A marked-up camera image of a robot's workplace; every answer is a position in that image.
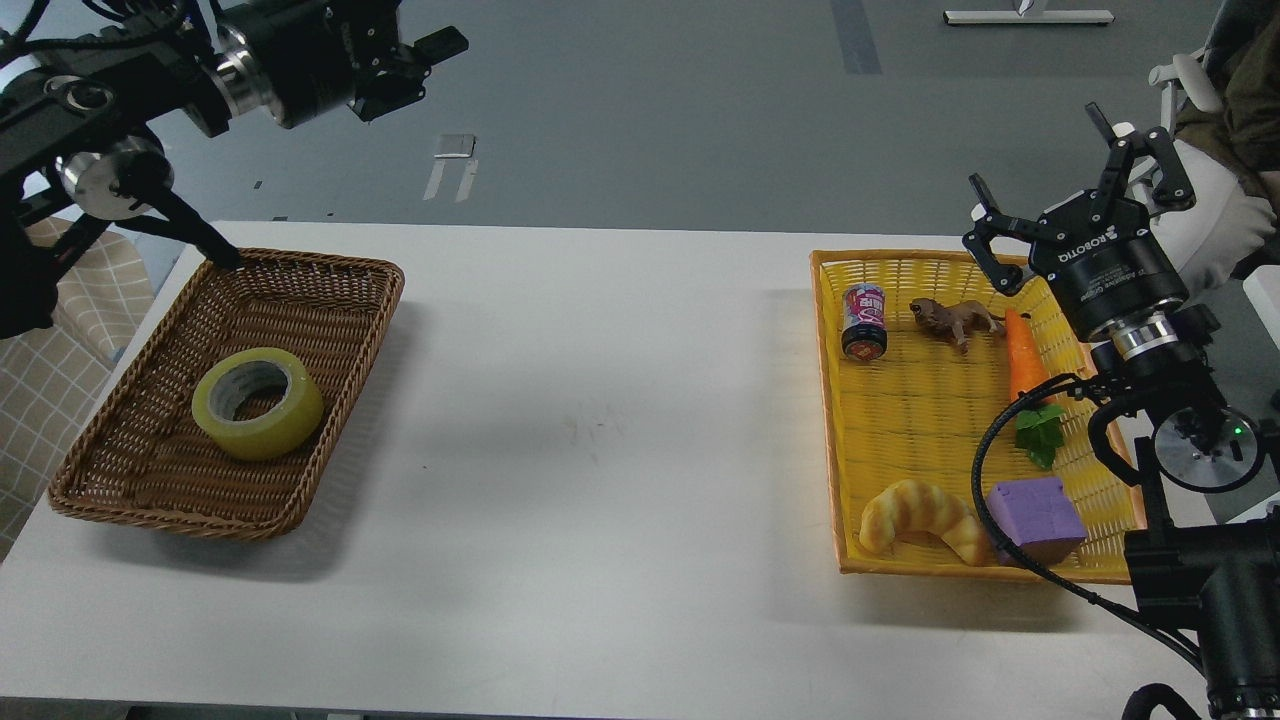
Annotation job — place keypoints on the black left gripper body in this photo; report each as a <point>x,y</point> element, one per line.
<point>298,59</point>

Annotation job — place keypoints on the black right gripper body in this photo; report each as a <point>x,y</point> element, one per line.
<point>1102,276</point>

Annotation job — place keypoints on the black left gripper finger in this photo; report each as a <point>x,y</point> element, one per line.
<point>431,50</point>
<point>386,87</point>

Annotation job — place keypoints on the yellow tape roll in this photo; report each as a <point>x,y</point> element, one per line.
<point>258,404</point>

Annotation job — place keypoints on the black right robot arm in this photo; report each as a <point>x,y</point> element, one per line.
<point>1208,592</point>

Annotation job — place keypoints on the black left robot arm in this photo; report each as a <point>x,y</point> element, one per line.
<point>78,153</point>

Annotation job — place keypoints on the brown toy lion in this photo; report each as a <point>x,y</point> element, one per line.
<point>953,322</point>

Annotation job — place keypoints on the yellow plastic basket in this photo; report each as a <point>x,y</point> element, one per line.
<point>918,412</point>

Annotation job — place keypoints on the white office chair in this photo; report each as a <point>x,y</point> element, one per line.
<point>1186,80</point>

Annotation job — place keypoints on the seated person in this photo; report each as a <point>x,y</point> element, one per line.
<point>1231,155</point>

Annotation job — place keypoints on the small soda can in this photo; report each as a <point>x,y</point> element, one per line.
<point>864,336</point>

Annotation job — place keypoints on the orange toy carrot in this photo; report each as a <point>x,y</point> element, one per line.
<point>1038,429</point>

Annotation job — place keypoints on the purple foam cube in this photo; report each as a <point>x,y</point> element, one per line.
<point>1038,517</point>

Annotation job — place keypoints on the toy croissant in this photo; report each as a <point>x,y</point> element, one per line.
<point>916,506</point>

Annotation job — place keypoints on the white stand base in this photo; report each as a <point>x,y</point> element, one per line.
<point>1029,13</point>

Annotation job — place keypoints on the brown wicker basket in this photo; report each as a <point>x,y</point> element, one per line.
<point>144,461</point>

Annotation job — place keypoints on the beige checkered cloth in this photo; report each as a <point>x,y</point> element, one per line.
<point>51,377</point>

